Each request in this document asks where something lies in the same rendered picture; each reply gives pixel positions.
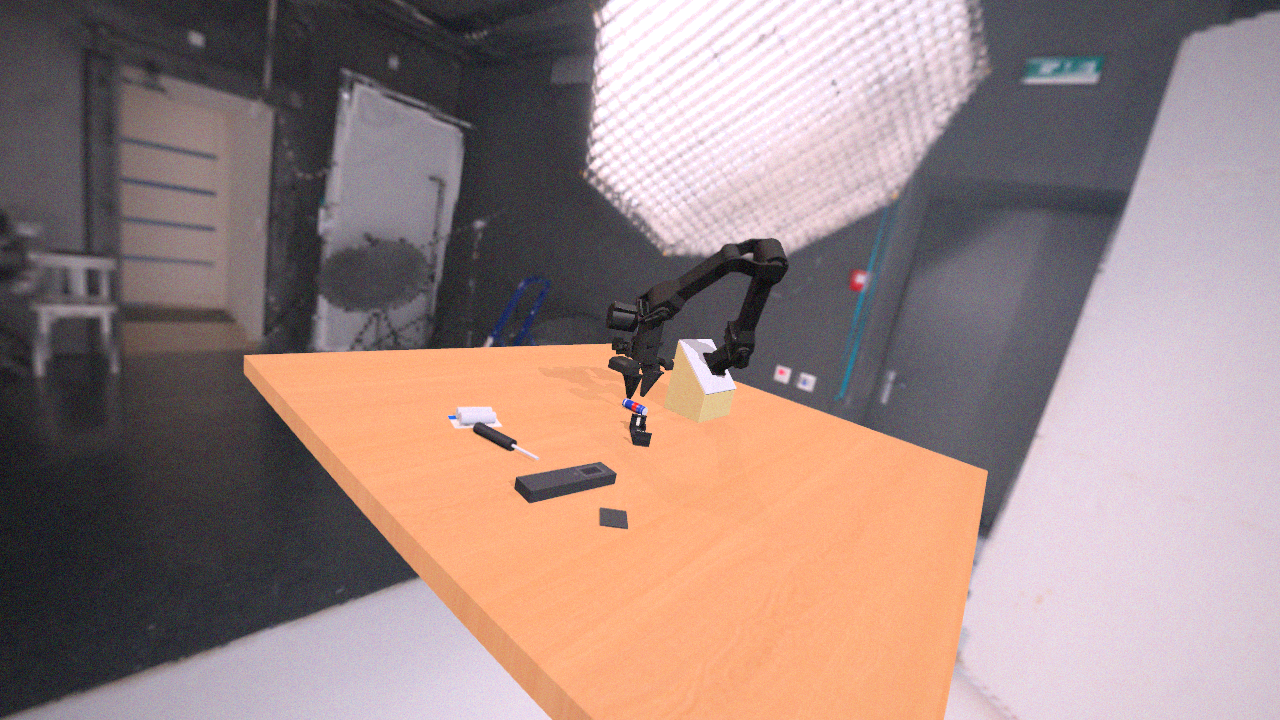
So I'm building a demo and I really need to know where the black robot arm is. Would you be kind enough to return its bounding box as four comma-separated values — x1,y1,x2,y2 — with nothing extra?
605,238,788,375

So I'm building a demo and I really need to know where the black screwdriver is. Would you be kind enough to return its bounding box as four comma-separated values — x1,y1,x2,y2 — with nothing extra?
474,421,539,460

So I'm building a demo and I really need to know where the dark grey battery holder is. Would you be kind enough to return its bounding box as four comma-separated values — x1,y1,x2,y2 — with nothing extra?
628,413,652,448

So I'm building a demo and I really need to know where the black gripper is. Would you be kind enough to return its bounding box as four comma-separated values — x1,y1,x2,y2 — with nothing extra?
608,333,675,398

